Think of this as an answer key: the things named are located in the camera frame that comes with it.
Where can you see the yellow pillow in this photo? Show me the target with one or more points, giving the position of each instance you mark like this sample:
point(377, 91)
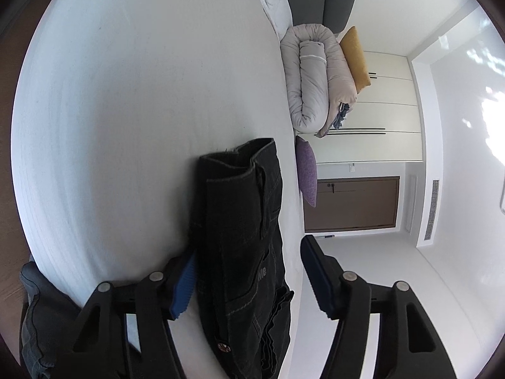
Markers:
point(355, 59)

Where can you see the purple pillow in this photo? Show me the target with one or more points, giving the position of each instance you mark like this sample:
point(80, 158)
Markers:
point(307, 169)

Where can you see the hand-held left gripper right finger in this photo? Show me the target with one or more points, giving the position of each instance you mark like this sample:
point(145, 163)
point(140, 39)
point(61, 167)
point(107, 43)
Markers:
point(315, 276)

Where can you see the brown door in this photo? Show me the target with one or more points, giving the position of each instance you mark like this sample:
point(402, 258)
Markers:
point(351, 205)

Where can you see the white air vent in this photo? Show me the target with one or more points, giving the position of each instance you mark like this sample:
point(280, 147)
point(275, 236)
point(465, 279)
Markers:
point(431, 210)

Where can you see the grey clothing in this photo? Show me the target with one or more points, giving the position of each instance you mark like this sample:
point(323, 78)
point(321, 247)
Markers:
point(43, 316)

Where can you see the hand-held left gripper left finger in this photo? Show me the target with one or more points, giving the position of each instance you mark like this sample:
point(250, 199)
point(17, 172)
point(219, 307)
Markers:
point(183, 284)

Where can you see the white wardrobe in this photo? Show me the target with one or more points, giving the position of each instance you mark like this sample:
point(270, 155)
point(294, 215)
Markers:
point(378, 118)

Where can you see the folded beige duvet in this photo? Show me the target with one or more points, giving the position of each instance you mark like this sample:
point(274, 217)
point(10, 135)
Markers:
point(315, 83)

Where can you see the black pants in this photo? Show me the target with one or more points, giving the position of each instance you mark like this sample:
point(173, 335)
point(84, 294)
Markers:
point(236, 244)

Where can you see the white bed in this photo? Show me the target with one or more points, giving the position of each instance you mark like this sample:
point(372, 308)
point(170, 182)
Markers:
point(138, 126)

